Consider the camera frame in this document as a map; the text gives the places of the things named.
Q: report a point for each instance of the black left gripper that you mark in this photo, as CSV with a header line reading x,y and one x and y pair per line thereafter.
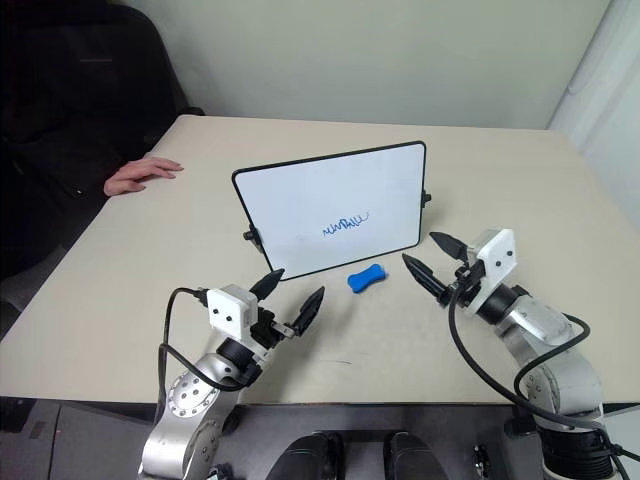
x,y
266,327

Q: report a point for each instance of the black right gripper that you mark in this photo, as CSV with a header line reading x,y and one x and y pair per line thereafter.
x,y
467,285

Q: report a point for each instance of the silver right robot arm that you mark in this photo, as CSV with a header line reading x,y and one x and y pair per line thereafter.
x,y
545,340

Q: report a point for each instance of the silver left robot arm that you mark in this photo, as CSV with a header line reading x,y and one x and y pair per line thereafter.
x,y
190,395

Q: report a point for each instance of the blue bone-shaped eraser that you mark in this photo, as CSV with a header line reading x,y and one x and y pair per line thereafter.
x,y
367,281

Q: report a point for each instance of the person's bare hand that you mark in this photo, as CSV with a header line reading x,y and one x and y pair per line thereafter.
x,y
140,175

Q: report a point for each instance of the black-framed small whiteboard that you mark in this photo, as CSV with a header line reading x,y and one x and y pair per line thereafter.
x,y
330,210

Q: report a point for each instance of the dark rounded shape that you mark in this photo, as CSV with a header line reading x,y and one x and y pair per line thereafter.
x,y
310,457
410,457

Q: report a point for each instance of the black office chair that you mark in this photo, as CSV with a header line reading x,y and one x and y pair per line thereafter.
x,y
160,80

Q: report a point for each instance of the person in black jacket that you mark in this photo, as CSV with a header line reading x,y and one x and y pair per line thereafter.
x,y
50,125

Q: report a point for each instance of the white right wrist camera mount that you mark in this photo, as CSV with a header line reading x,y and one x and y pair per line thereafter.
x,y
495,255

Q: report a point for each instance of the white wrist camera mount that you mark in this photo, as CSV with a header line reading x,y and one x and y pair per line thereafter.
x,y
495,255
229,310

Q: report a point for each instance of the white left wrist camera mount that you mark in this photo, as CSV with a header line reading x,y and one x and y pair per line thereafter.
x,y
229,310

